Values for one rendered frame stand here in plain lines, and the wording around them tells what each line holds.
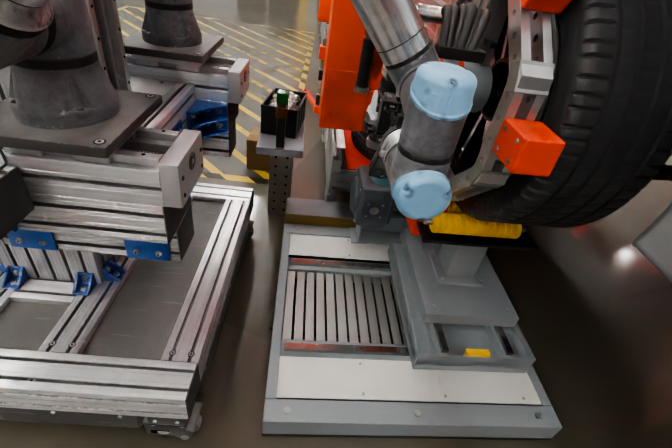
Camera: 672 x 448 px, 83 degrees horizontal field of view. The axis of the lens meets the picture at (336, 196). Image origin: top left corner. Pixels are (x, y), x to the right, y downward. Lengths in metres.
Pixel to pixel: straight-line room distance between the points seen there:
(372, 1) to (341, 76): 0.82
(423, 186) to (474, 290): 0.90
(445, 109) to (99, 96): 0.53
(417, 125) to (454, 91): 0.06
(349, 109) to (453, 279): 0.69
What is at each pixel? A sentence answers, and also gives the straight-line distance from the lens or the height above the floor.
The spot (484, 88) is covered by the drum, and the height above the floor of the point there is 0.87.
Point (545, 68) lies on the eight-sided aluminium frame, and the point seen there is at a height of 0.98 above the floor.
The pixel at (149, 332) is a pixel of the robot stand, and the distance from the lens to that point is 1.16.
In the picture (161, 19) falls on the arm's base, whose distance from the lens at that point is 1.15.
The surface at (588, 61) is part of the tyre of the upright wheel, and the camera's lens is 0.79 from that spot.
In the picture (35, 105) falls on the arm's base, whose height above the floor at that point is 0.85.
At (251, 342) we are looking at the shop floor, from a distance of 1.35.
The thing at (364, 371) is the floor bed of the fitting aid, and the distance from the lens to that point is 1.24.
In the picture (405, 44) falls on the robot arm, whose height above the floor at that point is 1.01.
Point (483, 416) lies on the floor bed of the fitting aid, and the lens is 1.29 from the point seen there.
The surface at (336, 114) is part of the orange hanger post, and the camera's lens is 1.41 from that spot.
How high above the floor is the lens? 1.12
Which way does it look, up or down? 35 degrees down
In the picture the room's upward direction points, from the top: 9 degrees clockwise
